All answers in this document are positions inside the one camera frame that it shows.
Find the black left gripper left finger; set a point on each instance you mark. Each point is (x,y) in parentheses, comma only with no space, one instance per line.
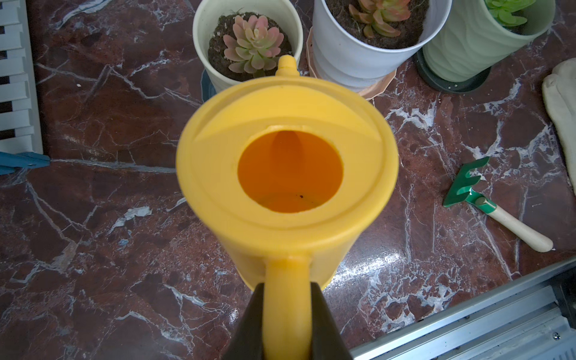
(247,342)

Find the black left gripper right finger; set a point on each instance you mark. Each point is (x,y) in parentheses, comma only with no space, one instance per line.
(327,342)

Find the yellow watering can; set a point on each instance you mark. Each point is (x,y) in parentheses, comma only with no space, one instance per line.
(287,171)

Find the pink green succulent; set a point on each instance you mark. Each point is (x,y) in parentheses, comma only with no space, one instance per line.
(255,46)

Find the red orange succulent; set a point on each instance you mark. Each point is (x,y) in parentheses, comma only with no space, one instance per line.
(377,16)

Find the bright green succulent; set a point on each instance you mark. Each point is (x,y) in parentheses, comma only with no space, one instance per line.
(508,13)

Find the peach pink saucer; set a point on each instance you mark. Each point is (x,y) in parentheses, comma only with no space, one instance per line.
(367,93)

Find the blue grey saucer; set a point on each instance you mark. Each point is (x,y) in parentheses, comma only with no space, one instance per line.
(207,88)

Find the dark green saucer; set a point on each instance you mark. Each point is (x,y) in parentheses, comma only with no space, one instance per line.
(445,86)

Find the blue white slatted shelf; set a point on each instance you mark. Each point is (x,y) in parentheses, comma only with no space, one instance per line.
(24,150)

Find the white plastic pot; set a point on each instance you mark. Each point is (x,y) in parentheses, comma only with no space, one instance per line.
(340,58)

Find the cream ribbed pot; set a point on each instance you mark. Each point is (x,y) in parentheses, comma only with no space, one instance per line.
(206,19)

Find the light green ribbed pot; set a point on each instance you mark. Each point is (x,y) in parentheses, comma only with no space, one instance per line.
(472,40)

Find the green rake wooden handle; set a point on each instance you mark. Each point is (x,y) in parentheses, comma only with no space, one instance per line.
(461,191)

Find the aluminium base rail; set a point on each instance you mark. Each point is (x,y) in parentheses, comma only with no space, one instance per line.
(532,317)

